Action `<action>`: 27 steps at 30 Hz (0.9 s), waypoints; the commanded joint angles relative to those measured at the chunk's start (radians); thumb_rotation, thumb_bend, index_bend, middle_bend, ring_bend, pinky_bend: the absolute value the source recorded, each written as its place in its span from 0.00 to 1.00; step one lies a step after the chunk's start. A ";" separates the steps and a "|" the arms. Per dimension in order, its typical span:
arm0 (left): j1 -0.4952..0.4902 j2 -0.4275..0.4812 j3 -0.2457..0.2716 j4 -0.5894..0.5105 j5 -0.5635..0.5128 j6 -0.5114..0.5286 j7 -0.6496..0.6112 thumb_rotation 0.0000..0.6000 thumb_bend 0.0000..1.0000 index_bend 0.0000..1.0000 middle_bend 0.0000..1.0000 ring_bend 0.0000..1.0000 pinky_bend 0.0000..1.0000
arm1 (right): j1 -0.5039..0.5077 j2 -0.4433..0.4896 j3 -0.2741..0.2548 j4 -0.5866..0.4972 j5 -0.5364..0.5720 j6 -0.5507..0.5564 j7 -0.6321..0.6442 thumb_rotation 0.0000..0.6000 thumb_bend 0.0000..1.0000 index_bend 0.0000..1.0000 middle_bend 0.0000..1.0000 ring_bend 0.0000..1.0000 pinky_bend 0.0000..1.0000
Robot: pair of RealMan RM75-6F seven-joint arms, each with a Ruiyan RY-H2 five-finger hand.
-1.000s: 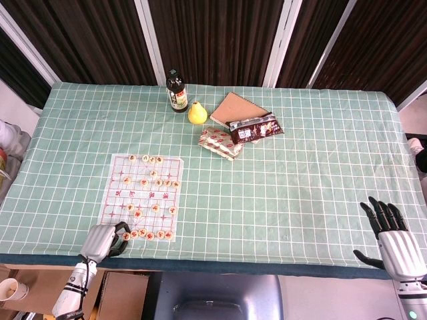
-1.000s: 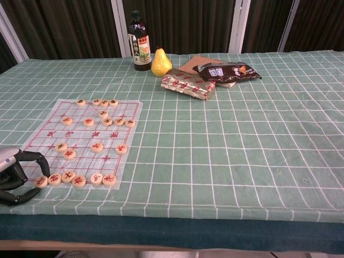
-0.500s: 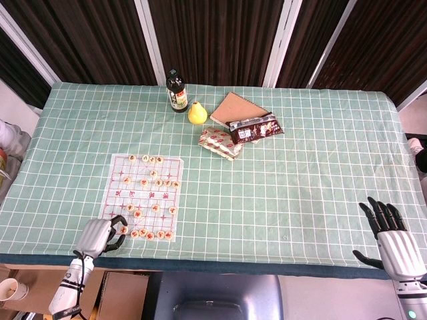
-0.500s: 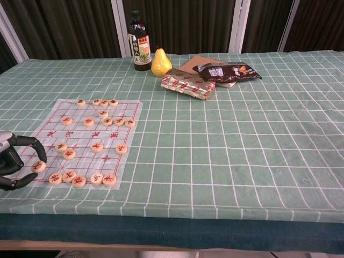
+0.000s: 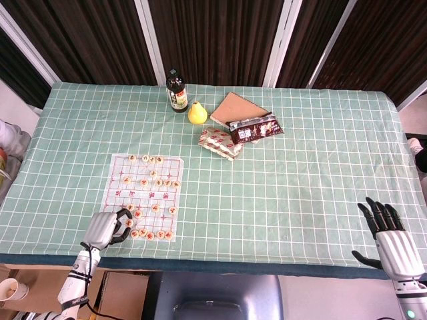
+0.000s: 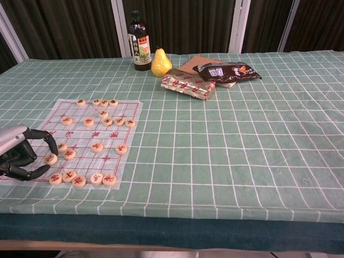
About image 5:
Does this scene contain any gold foil package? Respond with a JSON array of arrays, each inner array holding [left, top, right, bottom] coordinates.
[[198, 126, 245, 162]]

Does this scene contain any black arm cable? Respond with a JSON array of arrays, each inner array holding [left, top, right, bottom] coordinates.
[[79, 242, 113, 320]]

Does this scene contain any white rounded object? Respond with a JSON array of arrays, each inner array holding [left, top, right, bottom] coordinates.
[[406, 137, 427, 174]]

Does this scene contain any dark white-framed screen panel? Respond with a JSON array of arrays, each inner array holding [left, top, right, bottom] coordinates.
[[0, 0, 161, 87], [0, 26, 51, 110], [266, 0, 356, 89], [308, 0, 427, 111], [135, 0, 303, 89]]

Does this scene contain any dark teal under cloth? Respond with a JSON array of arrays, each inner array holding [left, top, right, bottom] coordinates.
[[0, 252, 392, 281]]

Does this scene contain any brown snack bag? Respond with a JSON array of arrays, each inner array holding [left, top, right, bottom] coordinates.
[[226, 113, 285, 145]]

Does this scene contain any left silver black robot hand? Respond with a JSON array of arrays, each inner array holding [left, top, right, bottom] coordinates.
[[81, 209, 135, 251]]

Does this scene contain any yellow pear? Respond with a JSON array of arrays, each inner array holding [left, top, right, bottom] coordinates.
[[187, 101, 208, 125]]

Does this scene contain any green white grid tablecloth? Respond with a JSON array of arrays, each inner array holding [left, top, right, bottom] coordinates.
[[0, 81, 427, 268]]

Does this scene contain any white grey cloth bundle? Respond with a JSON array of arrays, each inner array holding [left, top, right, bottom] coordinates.
[[0, 119, 33, 159]]

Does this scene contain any dark sauce bottle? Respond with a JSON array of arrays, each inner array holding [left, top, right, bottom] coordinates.
[[165, 69, 188, 113]]

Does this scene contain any white paper cup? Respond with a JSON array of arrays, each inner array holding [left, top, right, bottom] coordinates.
[[0, 277, 29, 303]]

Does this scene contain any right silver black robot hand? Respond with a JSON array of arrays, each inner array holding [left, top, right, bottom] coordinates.
[[351, 196, 427, 283]]

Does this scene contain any brown cardboard pad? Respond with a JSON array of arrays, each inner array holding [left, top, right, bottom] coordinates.
[[209, 92, 270, 145]]

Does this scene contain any brown cardboard box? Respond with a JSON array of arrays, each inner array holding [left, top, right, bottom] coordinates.
[[6, 269, 105, 313], [99, 271, 150, 318]]

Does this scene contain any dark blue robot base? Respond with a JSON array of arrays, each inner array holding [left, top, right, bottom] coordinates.
[[145, 273, 282, 320]]

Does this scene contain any plastic chinese chess board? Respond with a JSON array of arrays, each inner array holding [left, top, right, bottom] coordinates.
[[101, 153, 185, 241]]

